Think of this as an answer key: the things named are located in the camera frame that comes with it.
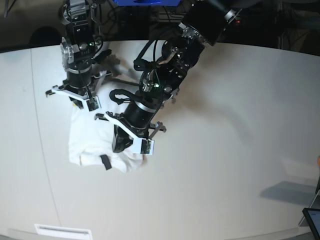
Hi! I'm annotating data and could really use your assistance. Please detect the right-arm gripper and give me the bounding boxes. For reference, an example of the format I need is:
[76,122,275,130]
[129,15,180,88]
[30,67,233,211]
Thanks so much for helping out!
[61,67,113,96]

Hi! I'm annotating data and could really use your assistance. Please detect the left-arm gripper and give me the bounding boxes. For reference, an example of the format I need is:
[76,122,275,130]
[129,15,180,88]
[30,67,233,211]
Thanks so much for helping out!
[112,98,162,153]

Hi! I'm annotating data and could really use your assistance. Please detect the blue camera stand base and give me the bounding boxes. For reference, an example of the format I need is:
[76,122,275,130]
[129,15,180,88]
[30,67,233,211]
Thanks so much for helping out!
[113,0,180,7]

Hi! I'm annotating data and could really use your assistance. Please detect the white paper label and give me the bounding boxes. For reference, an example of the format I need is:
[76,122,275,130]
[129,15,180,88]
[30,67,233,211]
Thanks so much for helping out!
[34,224,93,240]

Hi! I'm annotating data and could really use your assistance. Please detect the black tablet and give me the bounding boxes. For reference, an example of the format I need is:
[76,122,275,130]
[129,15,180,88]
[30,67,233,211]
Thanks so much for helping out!
[302,208,320,240]

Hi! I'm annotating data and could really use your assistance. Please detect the white printed T-shirt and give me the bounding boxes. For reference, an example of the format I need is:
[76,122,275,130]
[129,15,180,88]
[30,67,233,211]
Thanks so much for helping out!
[68,82,145,173]

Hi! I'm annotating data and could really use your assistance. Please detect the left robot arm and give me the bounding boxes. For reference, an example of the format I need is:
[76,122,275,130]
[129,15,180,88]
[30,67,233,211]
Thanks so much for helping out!
[104,0,240,155]

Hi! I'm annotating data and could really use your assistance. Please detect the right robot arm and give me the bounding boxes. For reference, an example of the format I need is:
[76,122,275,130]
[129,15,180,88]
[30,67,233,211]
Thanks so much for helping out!
[58,0,105,99]

